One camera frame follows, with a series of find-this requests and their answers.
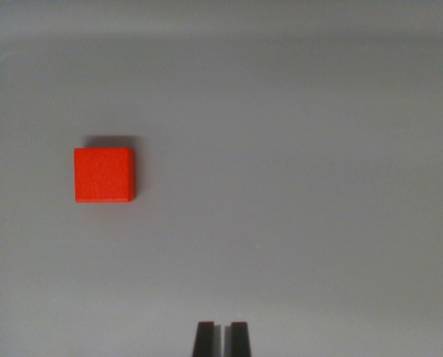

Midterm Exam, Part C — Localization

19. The white plastic tray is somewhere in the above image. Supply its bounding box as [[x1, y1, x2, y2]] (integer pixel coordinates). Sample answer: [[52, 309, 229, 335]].
[[0, 0, 443, 357]]

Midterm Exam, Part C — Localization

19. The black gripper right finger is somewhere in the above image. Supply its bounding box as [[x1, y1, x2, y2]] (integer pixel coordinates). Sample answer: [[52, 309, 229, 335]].
[[224, 321, 253, 357]]

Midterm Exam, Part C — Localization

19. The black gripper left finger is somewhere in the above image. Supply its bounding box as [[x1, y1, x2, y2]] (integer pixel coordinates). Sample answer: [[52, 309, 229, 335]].
[[192, 321, 222, 357]]

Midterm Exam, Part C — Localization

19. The red wooden block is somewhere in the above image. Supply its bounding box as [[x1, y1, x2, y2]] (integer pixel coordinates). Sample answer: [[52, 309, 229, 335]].
[[74, 147, 137, 204]]

